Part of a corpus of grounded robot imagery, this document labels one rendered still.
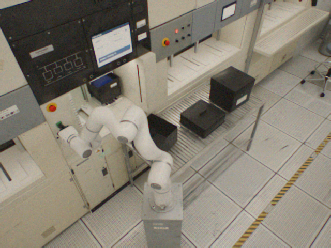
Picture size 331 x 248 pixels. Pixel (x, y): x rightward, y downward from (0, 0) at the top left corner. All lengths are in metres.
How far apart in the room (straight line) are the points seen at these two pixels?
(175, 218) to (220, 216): 0.96
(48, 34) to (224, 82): 1.48
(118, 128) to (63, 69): 0.60
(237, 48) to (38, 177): 2.40
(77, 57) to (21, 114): 0.46
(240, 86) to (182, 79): 0.58
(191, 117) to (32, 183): 1.31
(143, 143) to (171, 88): 1.25
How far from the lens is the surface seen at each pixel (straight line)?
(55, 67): 1.66
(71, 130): 1.76
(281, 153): 3.33
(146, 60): 1.98
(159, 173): 1.50
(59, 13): 1.59
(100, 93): 2.26
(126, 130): 1.25
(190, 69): 2.81
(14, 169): 2.22
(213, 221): 2.69
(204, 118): 2.26
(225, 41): 3.32
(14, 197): 2.12
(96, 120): 1.35
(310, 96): 4.27
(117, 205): 2.78
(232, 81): 2.44
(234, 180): 2.95
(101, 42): 1.76
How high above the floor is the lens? 2.43
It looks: 46 degrees down
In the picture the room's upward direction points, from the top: 2 degrees counter-clockwise
